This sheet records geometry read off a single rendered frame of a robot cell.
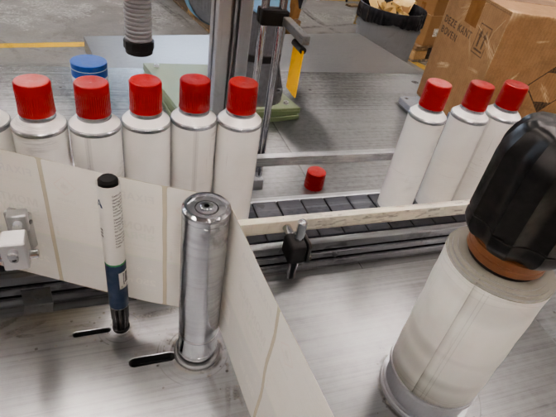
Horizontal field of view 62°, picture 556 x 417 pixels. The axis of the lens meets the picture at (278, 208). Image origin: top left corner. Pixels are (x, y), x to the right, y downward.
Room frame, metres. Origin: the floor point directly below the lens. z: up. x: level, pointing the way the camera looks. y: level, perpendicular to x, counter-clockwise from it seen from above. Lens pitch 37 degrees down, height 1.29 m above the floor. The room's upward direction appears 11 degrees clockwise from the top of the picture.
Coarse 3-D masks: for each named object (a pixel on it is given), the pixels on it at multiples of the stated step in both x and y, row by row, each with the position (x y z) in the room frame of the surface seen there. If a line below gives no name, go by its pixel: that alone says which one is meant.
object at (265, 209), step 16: (256, 208) 0.53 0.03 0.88; (272, 208) 0.53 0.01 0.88; (288, 208) 0.54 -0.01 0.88; (304, 208) 0.55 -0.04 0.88; (320, 208) 0.56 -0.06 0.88; (336, 208) 0.56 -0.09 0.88; (352, 208) 0.57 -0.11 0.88; (368, 224) 0.54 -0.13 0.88; (384, 224) 0.55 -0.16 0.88; (400, 224) 0.55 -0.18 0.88; (416, 224) 0.56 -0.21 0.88; (432, 224) 0.57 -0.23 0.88; (256, 240) 0.46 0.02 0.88; (272, 240) 0.47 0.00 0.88
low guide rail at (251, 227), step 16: (368, 208) 0.53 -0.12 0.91; (384, 208) 0.54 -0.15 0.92; (400, 208) 0.54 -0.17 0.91; (416, 208) 0.55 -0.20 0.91; (432, 208) 0.56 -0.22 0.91; (448, 208) 0.58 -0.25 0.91; (464, 208) 0.59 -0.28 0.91; (240, 224) 0.44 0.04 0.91; (256, 224) 0.45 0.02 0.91; (272, 224) 0.46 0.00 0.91; (320, 224) 0.49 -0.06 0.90; (336, 224) 0.50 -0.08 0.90; (352, 224) 0.51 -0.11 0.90
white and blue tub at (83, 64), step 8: (80, 56) 0.89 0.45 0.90; (88, 56) 0.90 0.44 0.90; (96, 56) 0.90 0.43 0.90; (72, 64) 0.85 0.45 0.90; (80, 64) 0.86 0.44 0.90; (88, 64) 0.86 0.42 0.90; (96, 64) 0.87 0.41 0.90; (104, 64) 0.88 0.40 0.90; (72, 72) 0.85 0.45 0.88; (80, 72) 0.84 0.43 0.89; (88, 72) 0.85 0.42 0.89; (96, 72) 0.85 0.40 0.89; (104, 72) 0.87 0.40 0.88; (72, 80) 0.86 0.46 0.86
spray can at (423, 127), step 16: (432, 80) 0.60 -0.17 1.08; (432, 96) 0.58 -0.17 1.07; (416, 112) 0.58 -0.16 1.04; (432, 112) 0.58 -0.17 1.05; (416, 128) 0.57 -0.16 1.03; (432, 128) 0.57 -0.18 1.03; (400, 144) 0.59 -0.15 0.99; (416, 144) 0.57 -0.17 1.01; (432, 144) 0.57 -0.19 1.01; (400, 160) 0.58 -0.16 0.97; (416, 160) 0.57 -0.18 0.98; (400, 176) 0.57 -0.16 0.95; (416, 176) 0.57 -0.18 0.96; (384, 192) 0.58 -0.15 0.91; (400, 192) 0.57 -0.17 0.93; (416, 192) 0.58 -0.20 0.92
